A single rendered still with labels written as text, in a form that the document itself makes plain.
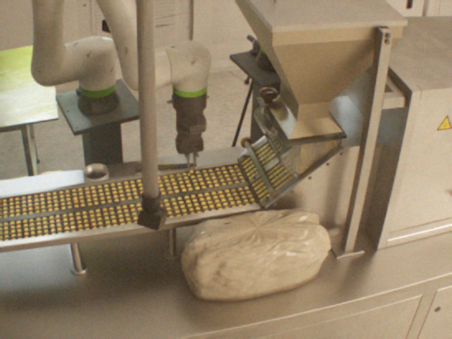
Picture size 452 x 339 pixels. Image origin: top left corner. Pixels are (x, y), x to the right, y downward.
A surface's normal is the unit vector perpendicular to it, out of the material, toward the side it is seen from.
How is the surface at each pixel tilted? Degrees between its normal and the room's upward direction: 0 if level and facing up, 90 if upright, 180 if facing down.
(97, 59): 89
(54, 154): 0
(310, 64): 114
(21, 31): 90
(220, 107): 0
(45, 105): 0
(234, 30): 90
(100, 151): 90
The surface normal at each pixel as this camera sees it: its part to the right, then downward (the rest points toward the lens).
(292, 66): 0.23, 0.86
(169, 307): 0.03, -0.80
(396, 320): 0.27, 0.58
